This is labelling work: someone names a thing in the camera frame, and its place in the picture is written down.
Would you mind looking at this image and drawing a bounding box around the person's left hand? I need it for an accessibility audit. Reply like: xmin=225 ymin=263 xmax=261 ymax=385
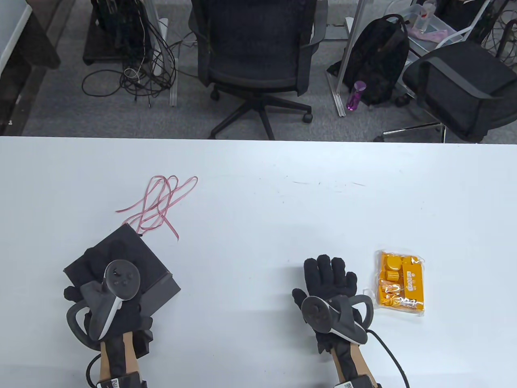
xmin=63 ymin=240 xmax=154 ymax=345

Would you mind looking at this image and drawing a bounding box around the person's right hand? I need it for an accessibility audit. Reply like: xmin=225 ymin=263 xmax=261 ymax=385
xmin=292 ymin=255 xmax=366 ymax=356

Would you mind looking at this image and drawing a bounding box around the person's left forearm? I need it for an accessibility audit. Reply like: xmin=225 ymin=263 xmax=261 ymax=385
xmin=99 ymin=331 xmax=140 ymax=382

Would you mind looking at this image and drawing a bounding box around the person's right forearm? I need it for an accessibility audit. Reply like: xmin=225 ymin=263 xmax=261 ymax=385
xmin=329 ymin=342 xmax=380 ymax=384

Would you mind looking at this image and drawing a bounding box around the grey controller on right glove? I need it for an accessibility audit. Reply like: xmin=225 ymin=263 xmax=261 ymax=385
xmin=301 ymin=294 xmax=374 ymax=346

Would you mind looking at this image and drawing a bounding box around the grey controller on glove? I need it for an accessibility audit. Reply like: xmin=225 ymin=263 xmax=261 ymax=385
xmin=301 ymin=294 xmax=374 ymax=346
xmin=66 ymin=260 xmax=141 ymax=351

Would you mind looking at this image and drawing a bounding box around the grey controller on left glove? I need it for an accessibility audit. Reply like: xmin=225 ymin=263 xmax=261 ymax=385
xmin=66 ymin=260 xmax=141 ymax=351

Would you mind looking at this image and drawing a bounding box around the orange toy set packet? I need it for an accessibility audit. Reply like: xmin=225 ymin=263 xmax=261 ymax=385
xmin=374 ymin=250 xmax=427 ymax=316

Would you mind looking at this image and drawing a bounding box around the black square box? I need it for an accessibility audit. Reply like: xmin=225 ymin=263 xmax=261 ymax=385
xmin=63 ymin=223 xmax=181 ymax=316

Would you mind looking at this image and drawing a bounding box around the pink ribbon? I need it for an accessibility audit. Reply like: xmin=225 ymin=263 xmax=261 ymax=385
xmin=115 ymin=175 xmax=198 ymax=244

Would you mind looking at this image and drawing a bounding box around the purple water bottle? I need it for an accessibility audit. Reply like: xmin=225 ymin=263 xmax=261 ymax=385
xmin=346 ymin=80 xmax=367 ymax=112

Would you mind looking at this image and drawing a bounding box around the black backpack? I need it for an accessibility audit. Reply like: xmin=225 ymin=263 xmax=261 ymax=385
xmin=326 ymin=14 xmax=411 ymax=107

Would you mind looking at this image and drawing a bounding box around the black office chair chrome base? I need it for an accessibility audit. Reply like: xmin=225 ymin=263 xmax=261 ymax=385
xmin=373 ymin=40 xmax=517 ymax=143

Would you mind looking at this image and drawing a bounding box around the black mesh office chair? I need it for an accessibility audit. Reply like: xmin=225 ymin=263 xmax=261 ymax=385
xmin=189 ymin=0 xmax=328 ymax=140

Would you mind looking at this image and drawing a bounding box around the dark wooden desk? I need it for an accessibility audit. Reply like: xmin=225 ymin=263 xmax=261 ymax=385
xmin=0 ymin=0 xmax=62 ymax=136

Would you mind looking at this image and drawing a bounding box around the pink cloth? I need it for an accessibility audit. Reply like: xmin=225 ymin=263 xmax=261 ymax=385
xmin=411 ymin=23 xmax=452 ymax=41

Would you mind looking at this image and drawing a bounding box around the black computer tower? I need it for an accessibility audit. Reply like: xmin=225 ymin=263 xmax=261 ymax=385
xmin=83 ymin=0 xmax=153 ymax=66

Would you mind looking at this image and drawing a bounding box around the clear plastic container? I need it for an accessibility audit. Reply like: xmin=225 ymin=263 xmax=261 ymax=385
xmin=403 ymin=0 xmax=466 ymax=41

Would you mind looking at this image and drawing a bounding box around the black cable at left wrist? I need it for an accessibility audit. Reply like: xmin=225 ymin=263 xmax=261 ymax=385
xmin=85 ymin=353 xmax=102 ymax=387

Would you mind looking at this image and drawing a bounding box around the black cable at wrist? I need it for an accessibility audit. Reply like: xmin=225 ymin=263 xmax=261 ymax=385
xmin=85 ymin=353 xmax=102 ymax=387
xmin=366 ymin=329 xmax=410 ymax=388

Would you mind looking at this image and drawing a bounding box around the black cable at right wrist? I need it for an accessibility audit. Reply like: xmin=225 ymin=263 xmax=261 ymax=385
xmin=366 ymin=329 xmax=410 ymax=388

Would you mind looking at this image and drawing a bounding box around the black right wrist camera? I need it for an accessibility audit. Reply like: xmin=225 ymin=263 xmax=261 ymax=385
xmin=333 ymin=374 xmax=382 ymax=388

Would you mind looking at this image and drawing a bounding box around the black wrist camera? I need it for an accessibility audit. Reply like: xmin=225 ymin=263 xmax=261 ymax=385
xmin=97 ymin=373 xmax=148 ymax=388
xmin=333 ymin=374 xmax=382 ymax=388

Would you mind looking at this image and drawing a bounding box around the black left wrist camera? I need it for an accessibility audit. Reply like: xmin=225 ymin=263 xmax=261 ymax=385
xmin=97 ymin=373 xmax=148 ymax=388

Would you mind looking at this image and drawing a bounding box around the white partition post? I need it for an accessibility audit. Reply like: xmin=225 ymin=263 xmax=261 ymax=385
xmin=159 ymin=18 xmax=179 ymax=107

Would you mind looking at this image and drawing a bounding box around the tangle of black cables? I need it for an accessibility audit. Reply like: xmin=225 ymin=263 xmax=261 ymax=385
xmin=82 ymin=0 xmax=179 ymax=108

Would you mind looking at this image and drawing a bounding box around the black wire basket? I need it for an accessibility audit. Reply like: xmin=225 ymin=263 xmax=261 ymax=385
xmin=480 ymin=0 xmax=517 ymax=66

